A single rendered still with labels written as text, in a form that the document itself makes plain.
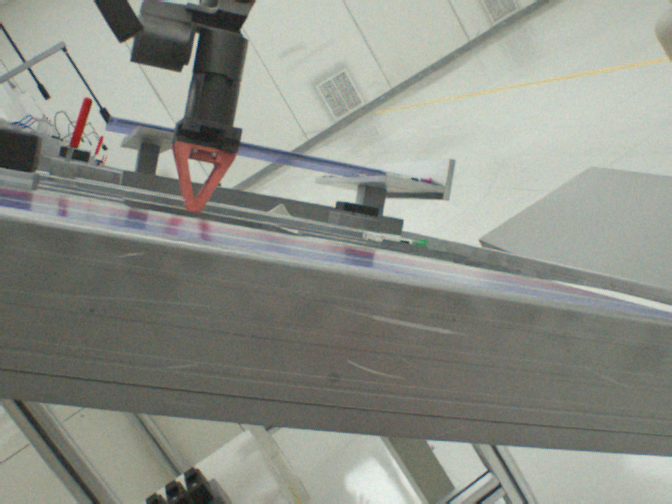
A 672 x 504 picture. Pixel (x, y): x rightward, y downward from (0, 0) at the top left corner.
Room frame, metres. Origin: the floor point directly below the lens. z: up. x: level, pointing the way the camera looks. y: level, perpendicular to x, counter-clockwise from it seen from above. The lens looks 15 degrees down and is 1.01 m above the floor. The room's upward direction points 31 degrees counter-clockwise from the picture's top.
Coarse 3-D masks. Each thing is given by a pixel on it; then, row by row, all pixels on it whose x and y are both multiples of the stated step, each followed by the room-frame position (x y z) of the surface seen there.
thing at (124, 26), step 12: (96, 0) 0.60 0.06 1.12; (108, 0) 0.60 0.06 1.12; (120, 0) 0.60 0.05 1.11; (108, 12) 0.60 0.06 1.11; (120, 12) 0.60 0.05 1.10; (132, 12) 0.60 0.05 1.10; (108, 24) 0.60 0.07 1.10; (120, 24) 0.60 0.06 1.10; (132, 24) 0.60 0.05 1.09; (120, 36) 0.60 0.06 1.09; (132, 36) 0.61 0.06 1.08
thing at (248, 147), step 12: (120, 120) 1.07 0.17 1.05; (240, 144) 1.10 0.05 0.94; (252, 144) 1.11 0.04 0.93; (276, 156) 1.11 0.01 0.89; (288, 156) 1.12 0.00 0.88; (300, 156) 1.12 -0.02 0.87; (312, 156) 1.13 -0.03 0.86; (336, 168) 1.13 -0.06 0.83; (348, 168) 1.14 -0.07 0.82; (360, 168) 1.14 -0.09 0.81; (420, 180) 1.16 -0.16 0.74
